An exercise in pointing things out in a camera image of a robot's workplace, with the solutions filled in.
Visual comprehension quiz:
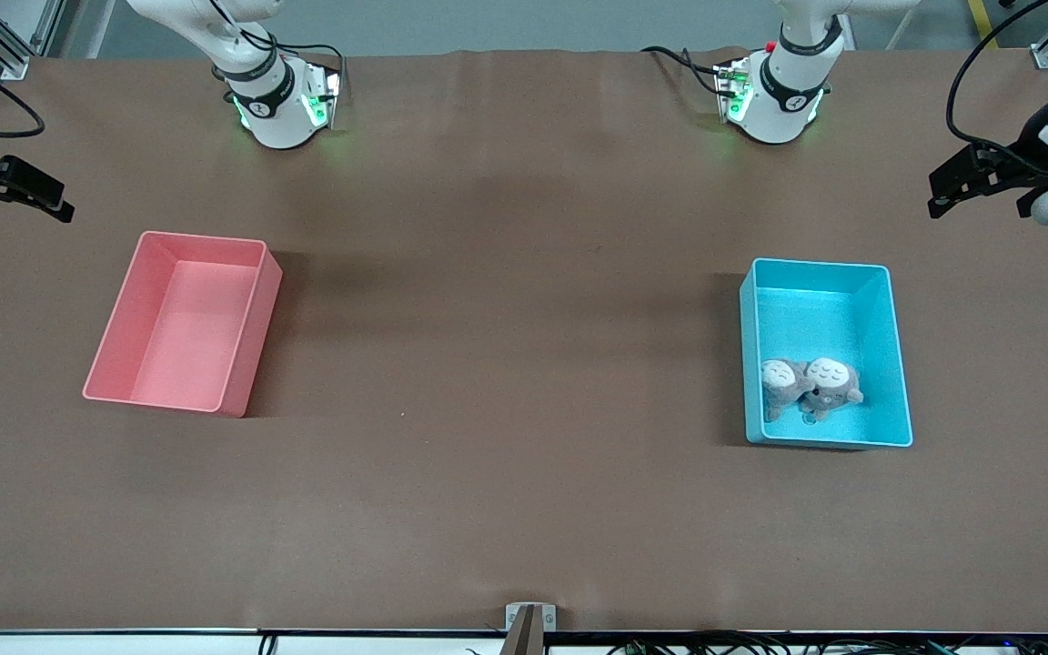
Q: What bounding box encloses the blue-grey plush Totoro toy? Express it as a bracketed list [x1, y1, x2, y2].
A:
[800, 357, 864, 426]

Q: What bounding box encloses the brown-grey plush Totoro toy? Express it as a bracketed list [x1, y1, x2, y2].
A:
[760, 358, 809, 422]

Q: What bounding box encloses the pink plastic box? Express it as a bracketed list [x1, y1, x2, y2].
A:
[82, 230, 284, 418]

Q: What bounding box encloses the blue plastic box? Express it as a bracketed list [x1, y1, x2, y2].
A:
[740, 257, 914, 450]

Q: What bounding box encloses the left base connector plate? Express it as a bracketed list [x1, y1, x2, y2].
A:
[713, 56, 754, 125]

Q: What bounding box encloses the base connector plate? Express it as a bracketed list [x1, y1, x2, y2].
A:
[299, 62, 343, 130]
[713, 56, 754, 125]

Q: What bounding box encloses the right base connector plate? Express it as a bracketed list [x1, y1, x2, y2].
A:
[299, 62, 343, 130]

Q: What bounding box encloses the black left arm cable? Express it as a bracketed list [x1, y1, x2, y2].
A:
[945, 0, 1048, 178]

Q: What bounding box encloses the black right base cable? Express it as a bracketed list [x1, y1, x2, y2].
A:
[242, 25, 345, 78]

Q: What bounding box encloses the black base cable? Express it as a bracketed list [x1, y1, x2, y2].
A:
[242, 25, 345, 78]
[640, 45, 730, 96]

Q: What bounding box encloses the black left base cable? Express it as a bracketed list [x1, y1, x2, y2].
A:
[640, 45, 730, 96]

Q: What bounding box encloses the metal table edge bracket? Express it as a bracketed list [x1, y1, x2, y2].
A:
[505, 602, 558, 632]

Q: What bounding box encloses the brown upright post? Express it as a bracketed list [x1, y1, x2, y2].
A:
[499, 606, 546, 655]

